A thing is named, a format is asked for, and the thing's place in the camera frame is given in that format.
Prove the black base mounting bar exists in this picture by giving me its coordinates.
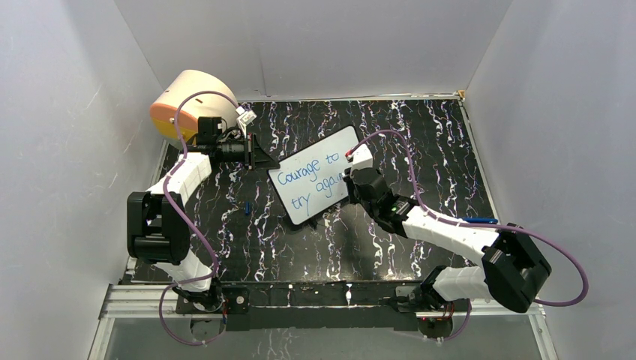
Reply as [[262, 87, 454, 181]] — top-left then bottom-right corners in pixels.
[[174, 280, 467, 337]]

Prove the blue whiteboard eraser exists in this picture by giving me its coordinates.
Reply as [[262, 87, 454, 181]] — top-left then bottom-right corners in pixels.
[[461, 217, 499, 224]]

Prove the beige and orange cylinder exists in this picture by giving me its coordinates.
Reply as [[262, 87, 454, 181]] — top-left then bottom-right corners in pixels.
[[149, 70, 238, 141]]

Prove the small black-framed whiteboard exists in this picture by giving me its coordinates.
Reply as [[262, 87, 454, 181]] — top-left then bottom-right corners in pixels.
[[268, 125, 359, 226]]

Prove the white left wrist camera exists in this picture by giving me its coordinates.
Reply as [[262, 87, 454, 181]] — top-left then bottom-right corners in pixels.
[[235, 106, 257, 136]]

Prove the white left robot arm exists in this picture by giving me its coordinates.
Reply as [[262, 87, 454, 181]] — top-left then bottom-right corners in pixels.
[[127, 117, 280, 312]]

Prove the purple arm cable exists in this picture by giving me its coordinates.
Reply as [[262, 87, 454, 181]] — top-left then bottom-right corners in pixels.
[[157, 90, 237, 348], [345, 129, 590, 343]]

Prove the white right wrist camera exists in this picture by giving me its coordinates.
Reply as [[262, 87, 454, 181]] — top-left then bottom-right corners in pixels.
[[345, 144, 374, 171]]

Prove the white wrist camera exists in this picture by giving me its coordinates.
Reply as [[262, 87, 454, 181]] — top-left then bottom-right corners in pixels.
[[235, 106, 257, 136], [345, 144, 374, 171]]

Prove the aluminium frame rail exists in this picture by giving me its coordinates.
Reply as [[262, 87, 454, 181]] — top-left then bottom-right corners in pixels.
[[99, 284, 222, 320]]

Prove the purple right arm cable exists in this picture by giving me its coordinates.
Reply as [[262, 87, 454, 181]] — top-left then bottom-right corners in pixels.
[[345, 129, 590, 343]]

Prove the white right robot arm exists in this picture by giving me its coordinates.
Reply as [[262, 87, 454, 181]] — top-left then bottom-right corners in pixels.
[[344, 168, 551, 313]]

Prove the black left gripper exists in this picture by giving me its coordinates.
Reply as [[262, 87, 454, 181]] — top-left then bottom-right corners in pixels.
[[217, 133, 281, 173]]

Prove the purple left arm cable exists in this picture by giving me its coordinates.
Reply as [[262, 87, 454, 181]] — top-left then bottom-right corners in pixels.
[[157, 90, 237, 348]]

